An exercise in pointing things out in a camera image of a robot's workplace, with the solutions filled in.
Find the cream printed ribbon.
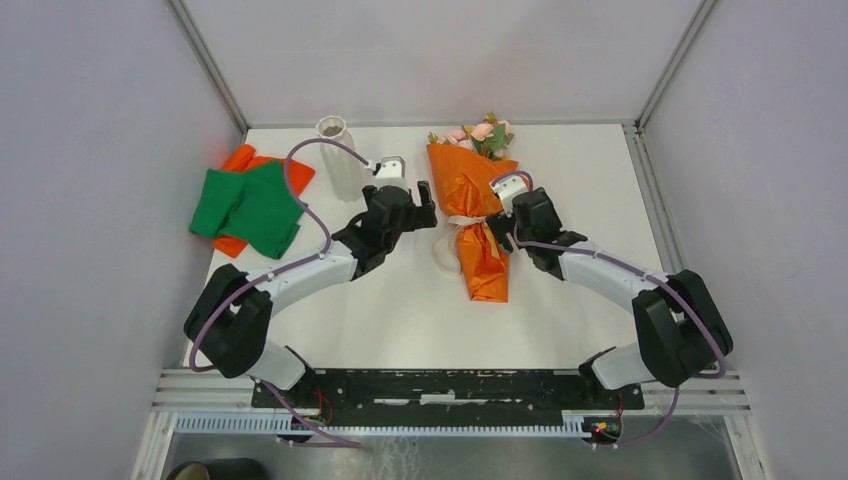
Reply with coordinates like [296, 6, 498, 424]
[432, 215, 494, 277]

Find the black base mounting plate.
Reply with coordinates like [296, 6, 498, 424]
[282, 368, 645, 427]

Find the orange wrapping paper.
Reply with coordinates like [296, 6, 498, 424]
[427, 143, 518, 303]

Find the pink artificial flower bouquet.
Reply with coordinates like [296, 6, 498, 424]
[427, 112, 515, 161]

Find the green cloth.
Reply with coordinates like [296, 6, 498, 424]
[189, 162, 304, 259]

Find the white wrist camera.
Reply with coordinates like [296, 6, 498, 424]
[366, 156, 408, 190]
[490, 170, 534, 216]

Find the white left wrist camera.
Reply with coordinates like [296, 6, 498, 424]
[366, 156, 408, 190]

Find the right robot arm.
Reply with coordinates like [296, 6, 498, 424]
[486, 177, 733, 408]

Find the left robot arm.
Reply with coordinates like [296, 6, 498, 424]
[183, 181, 437, 408]

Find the white slotted cable duct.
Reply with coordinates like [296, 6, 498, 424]
[173, 412, 592, 439]

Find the white ribbed vase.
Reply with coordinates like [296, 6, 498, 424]
[316, 116, 364, 202]

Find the aluminium frame rail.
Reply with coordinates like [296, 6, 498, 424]
[150, 368, 752, 416]

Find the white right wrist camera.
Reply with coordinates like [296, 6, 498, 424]
[490, 170, 534, 216]

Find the orange cloth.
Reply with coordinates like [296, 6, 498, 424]
[212, 144, 315, 258]

